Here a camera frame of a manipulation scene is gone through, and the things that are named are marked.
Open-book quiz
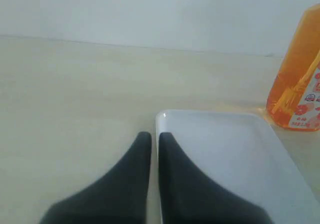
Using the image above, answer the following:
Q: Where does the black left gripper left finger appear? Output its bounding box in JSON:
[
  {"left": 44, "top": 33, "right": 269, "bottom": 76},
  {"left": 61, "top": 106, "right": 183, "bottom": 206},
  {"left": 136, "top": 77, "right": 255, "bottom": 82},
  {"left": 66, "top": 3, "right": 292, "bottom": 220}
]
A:
[{"left": 40, "top": 132, "right": 152, "bottom": 223}]

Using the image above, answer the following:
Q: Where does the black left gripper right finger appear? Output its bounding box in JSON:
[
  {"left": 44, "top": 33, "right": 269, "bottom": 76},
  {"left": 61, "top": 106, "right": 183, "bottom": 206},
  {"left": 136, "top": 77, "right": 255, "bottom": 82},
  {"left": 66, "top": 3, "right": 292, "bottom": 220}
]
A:
[{"left": 158, "top": 132, "right": 272, "bottom": 223}]

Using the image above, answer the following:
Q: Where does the orange dish soap pump bottle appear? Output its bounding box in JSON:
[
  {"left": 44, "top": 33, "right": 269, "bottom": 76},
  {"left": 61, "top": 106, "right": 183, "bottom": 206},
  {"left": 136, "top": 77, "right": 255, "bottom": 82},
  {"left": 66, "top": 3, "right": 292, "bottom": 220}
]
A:
[{"left": 266, "top": 4, "right": 320, "bottom": 131}]

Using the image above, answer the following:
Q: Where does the white rectangular plastic tray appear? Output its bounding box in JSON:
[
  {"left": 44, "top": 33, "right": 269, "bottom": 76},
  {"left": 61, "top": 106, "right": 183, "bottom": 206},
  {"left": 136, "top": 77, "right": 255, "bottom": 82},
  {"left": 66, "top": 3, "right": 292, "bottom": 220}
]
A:
[{"left": 155, "top": 110, "right": 320, "bottom": 223}]

